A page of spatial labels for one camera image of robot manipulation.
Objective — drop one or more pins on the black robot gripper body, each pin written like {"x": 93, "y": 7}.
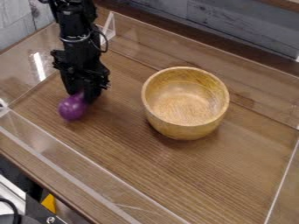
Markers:
{"x": 77, "y": 62}

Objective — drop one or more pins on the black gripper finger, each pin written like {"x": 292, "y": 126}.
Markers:
{"x": 72, "y": 85}
{"x": 92, "y": 91}

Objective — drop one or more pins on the clear acrylic corner bracket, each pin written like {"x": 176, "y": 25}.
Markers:
{"x": 106, "y": 29}

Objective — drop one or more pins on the purple toy eggplant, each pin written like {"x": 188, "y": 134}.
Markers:
{"x": 72, "y": 107}

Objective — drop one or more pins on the yellow black machine base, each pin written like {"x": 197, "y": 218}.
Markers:
{"x": 26, "y": 203}

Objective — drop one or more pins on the clear acrylic front wall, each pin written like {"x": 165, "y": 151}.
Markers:
{"x": 102, "y": 198}

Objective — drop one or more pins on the brown wooden bowl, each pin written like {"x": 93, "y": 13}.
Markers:
{"x": 185, "y": 102}

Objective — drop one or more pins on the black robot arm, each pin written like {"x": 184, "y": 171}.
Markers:
{"x": 74, "y": 16}

